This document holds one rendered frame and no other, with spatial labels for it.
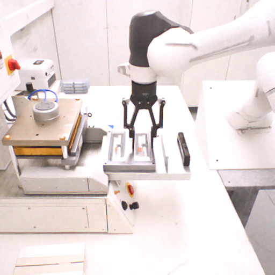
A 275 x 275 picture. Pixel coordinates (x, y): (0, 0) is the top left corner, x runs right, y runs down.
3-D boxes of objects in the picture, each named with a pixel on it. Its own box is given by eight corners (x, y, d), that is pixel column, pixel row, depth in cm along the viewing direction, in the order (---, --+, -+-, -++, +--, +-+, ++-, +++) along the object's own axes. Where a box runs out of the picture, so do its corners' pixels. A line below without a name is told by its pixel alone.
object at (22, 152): (15, 159, 80) (7, 132, 75) (36, 122, 99) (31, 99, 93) (72, 159, 81) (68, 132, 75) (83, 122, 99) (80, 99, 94)
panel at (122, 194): (134, 228, 91) (108, 193, 82) (133, 171, 116) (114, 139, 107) (138, 226, 91) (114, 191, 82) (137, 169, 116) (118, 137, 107)
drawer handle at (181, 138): (183, 166, 86) (185, 156, 84) (176, 140, 99) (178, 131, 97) (189, 166, 86) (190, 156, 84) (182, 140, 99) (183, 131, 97)
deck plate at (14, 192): (-47, 198, 79) (-49, 196, 79) (0, 135, 108) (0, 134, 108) (108, 199, 80) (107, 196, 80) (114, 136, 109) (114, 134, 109)
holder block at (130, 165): (103, 171, 84) (102, 164, 82) (107, 136, 100) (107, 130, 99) (155, 171, 84) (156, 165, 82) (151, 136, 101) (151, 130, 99)
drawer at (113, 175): (98, 182, 85) (96, 163, 81) (103, 143, 103) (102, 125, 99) (189, 182, 85) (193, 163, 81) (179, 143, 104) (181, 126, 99)
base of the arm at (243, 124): (272, 99, 126) (290, 88, 113) (272, 138, 122) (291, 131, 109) (226, 94, 126) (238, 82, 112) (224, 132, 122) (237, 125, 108)
